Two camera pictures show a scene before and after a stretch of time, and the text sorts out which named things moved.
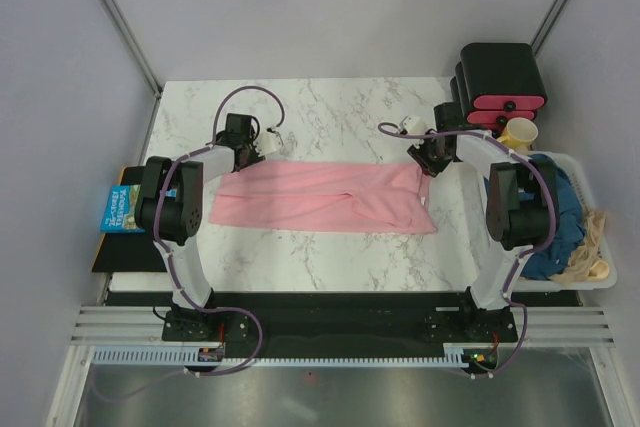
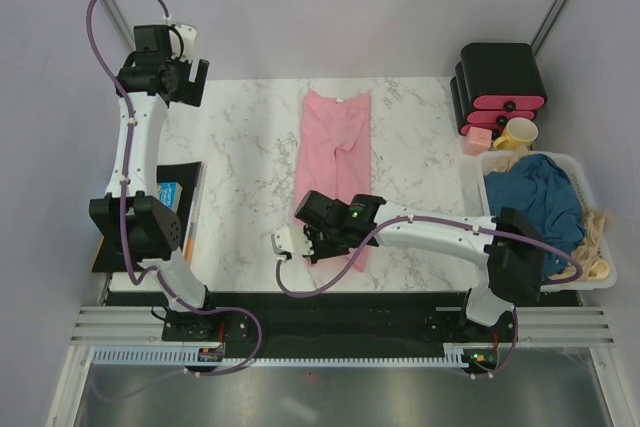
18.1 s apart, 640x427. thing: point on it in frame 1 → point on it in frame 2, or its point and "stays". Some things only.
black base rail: [318, 323] stays
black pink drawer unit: [495, 83] stays
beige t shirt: [588, 262] stays
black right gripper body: [428, 155] → [325, 244]
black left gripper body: [253, 156] → [187, 92]
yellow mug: [518, 134] stays
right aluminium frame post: [560, 2] stays
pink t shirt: [322, 197] → [335, 151]
